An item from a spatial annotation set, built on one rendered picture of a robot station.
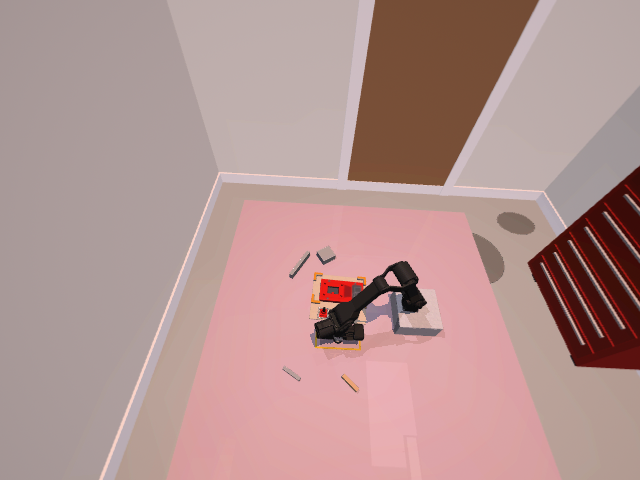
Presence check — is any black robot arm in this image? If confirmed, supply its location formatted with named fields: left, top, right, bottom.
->
left=314, top=261, right=427, bottom=339

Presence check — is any tan rectangular block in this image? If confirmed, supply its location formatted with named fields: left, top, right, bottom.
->
left=342, top=373, right=359, bottom=392

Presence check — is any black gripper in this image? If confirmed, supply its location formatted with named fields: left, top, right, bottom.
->
left=321, top=323, right=364, bottom=341

